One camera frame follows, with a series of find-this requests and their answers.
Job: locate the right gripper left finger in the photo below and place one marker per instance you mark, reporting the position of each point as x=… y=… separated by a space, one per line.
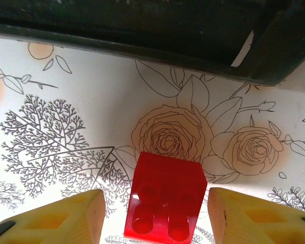
x=53 y=223

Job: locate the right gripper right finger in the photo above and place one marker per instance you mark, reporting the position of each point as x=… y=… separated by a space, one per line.
x=256 y=221

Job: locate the red lego brick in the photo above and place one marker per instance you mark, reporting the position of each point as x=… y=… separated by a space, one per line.
x=165 y=193

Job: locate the black plastic bin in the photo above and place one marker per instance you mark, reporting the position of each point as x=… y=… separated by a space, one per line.
x=142 y=25

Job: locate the floral printed table cover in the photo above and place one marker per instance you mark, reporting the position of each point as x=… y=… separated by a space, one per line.
x=66 y=89

